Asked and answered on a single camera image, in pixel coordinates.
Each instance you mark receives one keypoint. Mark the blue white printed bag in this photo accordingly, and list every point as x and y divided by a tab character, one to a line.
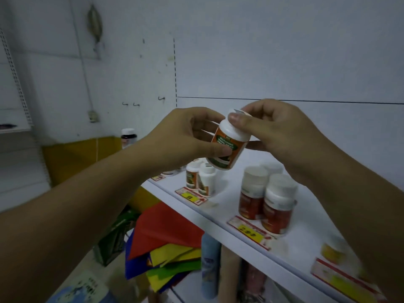
82	290

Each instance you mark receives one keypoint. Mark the person's left forearm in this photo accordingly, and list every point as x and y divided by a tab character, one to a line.
63	224

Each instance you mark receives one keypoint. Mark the slotted white shelf upright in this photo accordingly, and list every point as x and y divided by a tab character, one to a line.
17	82
174	75

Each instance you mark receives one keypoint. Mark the white wall socket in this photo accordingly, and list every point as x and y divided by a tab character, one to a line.
93	116

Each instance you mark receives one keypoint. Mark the red yellow price tag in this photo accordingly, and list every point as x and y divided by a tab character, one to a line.
191	196
344	282
158	178
249	233

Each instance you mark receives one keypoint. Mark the yellow sheet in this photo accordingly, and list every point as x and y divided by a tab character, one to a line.
170	254

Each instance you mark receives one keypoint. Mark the black pen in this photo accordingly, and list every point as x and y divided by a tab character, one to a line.
8	126

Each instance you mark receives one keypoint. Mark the pink package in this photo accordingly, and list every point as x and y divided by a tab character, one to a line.
254	284

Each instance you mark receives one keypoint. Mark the person's right forearm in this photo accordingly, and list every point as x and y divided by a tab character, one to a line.
363	211

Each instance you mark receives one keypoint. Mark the green sheet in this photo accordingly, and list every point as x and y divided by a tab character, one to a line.
183	266

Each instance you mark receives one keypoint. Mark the person's right hand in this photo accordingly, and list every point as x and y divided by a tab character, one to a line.
284	135

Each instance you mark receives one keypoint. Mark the light blue tube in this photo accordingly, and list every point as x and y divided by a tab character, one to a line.
211	265

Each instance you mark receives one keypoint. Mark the red sheet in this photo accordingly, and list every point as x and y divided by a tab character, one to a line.
164	227

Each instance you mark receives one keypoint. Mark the blue sheet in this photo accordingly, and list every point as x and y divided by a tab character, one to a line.
134	268

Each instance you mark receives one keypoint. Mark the grey hanging wall object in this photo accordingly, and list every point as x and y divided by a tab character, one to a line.
94	23

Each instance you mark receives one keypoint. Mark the white side rack board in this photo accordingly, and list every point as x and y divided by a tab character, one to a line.
15	118

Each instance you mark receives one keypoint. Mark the person's left hand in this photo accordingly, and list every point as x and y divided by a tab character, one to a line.
176	141

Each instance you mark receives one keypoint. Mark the white back panel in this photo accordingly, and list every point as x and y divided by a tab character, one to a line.
284	44

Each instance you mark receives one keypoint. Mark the beige tube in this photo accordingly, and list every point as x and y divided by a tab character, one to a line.
229	277

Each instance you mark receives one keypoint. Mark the green package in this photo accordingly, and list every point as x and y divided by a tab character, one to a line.
113	239

